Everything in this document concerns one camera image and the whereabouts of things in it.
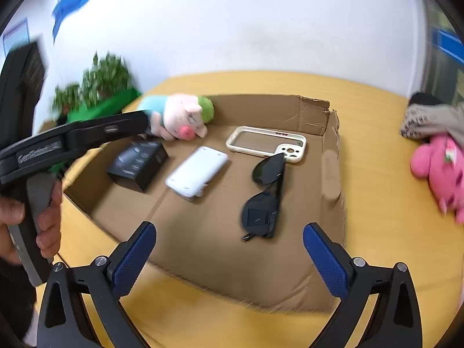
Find small black box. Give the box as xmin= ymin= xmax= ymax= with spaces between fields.
xmin=106 ymin=139 xmax=169 ymax=193

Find black sunglasses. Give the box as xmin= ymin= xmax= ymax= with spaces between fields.
xmin=241 ymin=153 xmax=287 ymax=243

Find blue wave wall sticker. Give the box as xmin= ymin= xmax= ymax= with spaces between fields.
xmin=51 ymin=0 xmax=109 ymax=44

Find grey printed cloth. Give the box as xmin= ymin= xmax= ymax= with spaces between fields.
xmin=399 ymin=92 xmax=464 ymax=142

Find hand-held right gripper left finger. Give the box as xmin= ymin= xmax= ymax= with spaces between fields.
xmin=36 ymin=221 xmax=157 ymax=348

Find white power bank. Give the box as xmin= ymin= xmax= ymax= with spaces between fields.
xmin=165 ymin=146 xmax=229 ymax=201

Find brown cardboard box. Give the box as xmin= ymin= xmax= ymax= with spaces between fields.
xmin=61 ymin=93 xmax=349 ymax=314

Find green potted plant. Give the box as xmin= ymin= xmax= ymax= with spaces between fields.
xmin=51 ymin=52 xmax=133 ymax=117

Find blue window banner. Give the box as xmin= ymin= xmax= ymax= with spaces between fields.
xmin=436 ymin=29 xmax=464 ymax=63

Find clear white phone case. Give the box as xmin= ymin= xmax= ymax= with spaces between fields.
xmin=225 ymin=126 xmax=307 ymax=164

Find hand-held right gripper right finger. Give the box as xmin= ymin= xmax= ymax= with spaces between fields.
xmin=302 ymin=223 xmax=424 ymax=348

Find blue framed wall notice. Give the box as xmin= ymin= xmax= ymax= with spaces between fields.
xmin=2 ymin=17 xmax=30 ymax=57

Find pink pig plush toy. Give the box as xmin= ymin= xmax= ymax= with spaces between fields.
xmin=139 ymin=93 xmax=215 ymax=142

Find person's left hand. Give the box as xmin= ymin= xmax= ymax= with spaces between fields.
xmin=0 ymin=180 xmax=63 ymax=260

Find bright pink plush toy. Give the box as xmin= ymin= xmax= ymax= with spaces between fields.
xmin=410 ymin=134 xmax=464 ymax=224

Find person's left forearm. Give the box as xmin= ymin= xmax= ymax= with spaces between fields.
xmin=0 ymin=257 xmax=39 ymax=341

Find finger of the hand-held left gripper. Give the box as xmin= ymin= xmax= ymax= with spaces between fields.
xmin=66 ymin=110 xmax=151 ymax=153

